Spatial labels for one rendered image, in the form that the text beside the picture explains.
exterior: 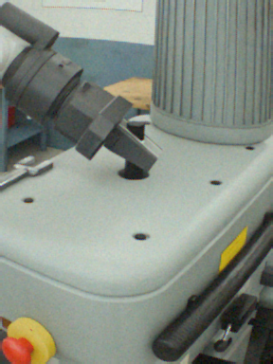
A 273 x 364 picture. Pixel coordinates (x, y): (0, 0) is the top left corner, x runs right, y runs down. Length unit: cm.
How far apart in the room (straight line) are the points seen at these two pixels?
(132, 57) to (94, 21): 56
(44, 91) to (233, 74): 29
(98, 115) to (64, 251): 18
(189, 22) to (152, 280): 41
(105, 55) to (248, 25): 496
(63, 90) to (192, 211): 21
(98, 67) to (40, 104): 513
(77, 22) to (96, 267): 541
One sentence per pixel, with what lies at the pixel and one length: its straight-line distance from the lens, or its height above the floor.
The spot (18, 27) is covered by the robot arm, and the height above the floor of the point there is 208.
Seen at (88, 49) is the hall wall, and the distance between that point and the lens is 591.
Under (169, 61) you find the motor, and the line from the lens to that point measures 92.
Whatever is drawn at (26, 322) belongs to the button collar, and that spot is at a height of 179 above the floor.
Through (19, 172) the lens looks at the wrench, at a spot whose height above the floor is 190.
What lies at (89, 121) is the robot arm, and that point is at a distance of 74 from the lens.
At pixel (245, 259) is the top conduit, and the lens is 80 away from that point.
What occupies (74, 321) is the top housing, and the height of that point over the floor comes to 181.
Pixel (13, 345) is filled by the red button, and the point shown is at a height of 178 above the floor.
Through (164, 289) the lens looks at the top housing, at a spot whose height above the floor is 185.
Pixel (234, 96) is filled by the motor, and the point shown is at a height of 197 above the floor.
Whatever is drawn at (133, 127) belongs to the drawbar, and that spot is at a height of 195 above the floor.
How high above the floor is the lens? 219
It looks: 23 degrees down
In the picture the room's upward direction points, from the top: 3 degrees clockwise
